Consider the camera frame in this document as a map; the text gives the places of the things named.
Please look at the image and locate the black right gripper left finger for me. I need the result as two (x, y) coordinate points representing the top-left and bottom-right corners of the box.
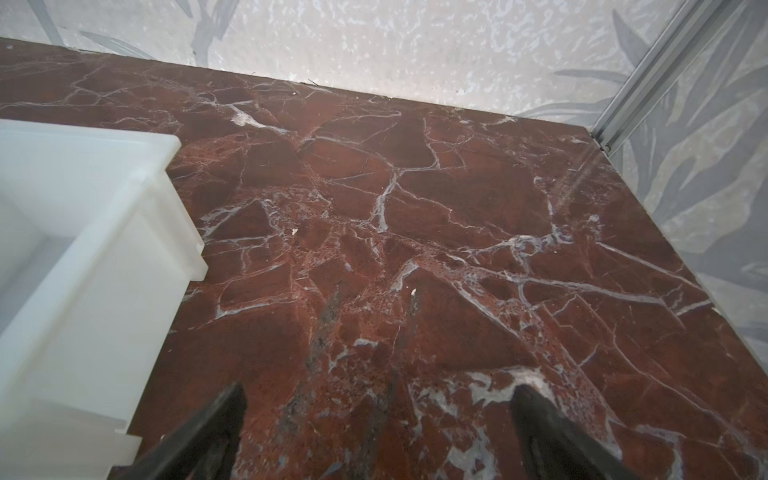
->
(116, 382), (247, 480)

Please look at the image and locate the aluminium cage frame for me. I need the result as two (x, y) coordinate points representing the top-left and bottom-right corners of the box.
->
(591, 0), (745, 155)

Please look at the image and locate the white right sorting bin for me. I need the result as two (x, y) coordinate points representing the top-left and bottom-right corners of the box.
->
(1, 120), (208, 479)

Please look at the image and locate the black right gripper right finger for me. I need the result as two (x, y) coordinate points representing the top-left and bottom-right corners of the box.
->
(509, 384), (638, 480)

